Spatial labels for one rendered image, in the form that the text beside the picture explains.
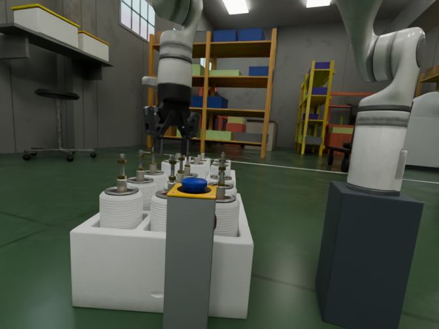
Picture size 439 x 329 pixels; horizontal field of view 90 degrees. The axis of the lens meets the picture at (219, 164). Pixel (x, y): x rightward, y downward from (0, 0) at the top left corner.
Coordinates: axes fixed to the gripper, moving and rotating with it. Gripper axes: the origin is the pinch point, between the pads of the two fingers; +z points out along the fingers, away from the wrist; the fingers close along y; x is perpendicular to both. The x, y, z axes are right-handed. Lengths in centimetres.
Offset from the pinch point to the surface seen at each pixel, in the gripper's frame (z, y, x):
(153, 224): 16.9, -4.7, -0.4
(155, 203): 12.0, -4.6, -0.8
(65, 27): -106, 32, 265
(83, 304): 34.9, -17.2, 6.5
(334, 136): -13, 658, 172
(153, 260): 23.1, -6.6, -4.5
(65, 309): 35.8, -20.2, 8.6
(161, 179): 12.1, 9.5, 20.1
